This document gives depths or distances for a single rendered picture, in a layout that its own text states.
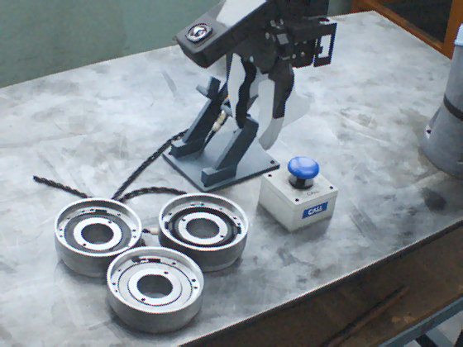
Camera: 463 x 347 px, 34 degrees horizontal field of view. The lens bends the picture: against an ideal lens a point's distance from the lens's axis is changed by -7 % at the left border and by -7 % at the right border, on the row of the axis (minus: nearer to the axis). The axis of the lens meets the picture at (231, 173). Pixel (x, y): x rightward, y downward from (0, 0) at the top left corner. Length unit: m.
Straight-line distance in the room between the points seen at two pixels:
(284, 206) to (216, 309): 0.18
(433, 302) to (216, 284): 0.52
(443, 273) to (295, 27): 0.71
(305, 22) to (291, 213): 0.27
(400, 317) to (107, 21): 1.74
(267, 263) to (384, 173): 0.28
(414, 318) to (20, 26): 1.71
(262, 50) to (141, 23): 2.00
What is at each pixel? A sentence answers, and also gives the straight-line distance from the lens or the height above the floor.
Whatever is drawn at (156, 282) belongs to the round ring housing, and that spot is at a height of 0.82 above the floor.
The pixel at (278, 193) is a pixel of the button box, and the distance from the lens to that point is 1.00.
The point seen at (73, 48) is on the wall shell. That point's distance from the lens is 2.71.
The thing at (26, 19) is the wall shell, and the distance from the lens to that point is 2.58.
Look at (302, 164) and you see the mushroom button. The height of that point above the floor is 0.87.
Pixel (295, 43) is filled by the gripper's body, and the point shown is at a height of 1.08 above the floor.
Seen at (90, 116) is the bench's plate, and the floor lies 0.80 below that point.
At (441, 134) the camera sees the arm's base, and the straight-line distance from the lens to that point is 1.19.
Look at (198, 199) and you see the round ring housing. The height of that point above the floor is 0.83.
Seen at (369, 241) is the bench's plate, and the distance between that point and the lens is 1.02.
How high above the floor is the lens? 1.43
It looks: 35 degrees down
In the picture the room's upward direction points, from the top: 7 degrees clockwise
